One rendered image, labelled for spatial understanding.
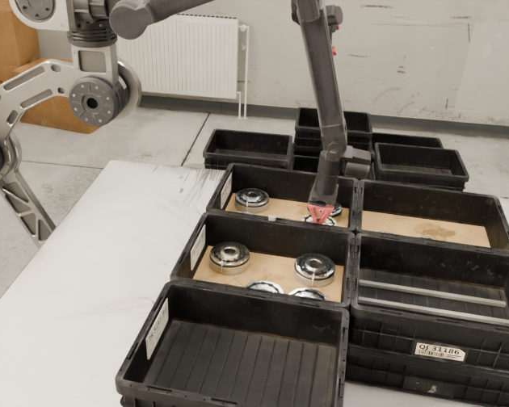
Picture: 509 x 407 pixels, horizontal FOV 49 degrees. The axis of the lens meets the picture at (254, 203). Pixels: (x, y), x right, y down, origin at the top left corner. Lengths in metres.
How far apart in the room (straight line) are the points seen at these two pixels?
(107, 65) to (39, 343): 0.75
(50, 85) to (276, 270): 0.88
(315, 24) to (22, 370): 1.01
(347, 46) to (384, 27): 0.30
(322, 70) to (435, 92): 3.35
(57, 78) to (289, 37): 2.84
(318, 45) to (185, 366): 0.73
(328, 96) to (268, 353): 0.59
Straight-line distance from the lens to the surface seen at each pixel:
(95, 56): 1.64
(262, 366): 1.20
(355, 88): 4.51
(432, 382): 1.35
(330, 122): 1.33
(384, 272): 1.49
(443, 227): 1.73
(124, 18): 1.27
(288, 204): 1.72
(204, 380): 1.17
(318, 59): 1.26
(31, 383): 1.40
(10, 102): 1.89
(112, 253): 1.74
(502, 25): 4.54
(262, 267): 1.45
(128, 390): 1.04
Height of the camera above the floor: 1.70
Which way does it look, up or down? 31 degrees down
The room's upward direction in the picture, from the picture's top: 3 degrees clockwise
